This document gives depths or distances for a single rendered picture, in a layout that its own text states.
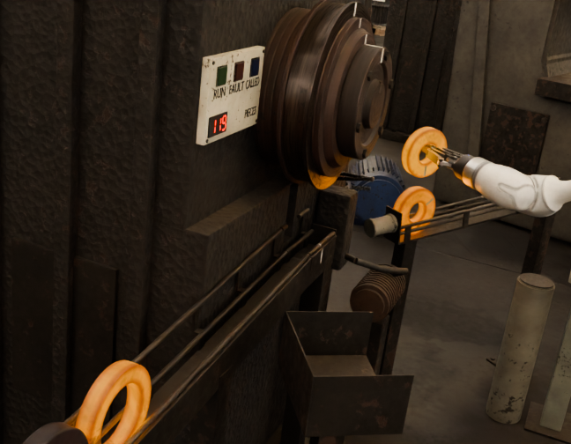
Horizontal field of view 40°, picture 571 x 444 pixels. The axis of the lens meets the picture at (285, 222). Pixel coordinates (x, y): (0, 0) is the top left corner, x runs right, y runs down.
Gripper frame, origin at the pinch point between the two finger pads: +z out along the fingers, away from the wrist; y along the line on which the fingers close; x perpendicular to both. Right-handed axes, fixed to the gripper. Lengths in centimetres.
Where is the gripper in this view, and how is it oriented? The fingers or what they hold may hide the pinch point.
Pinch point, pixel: (426, 147)
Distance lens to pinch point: 247.7
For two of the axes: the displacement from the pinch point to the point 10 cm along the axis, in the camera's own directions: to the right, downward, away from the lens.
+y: 8.4, -1.0, 5.3
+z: -5.2, -4.0, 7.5
